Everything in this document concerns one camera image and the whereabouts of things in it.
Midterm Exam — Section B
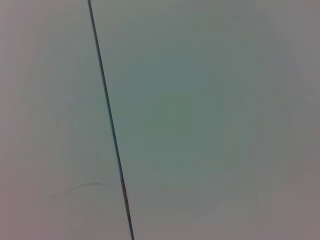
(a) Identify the dark seam line between panels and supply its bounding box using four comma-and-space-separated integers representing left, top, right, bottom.
87, 0, 135, 240

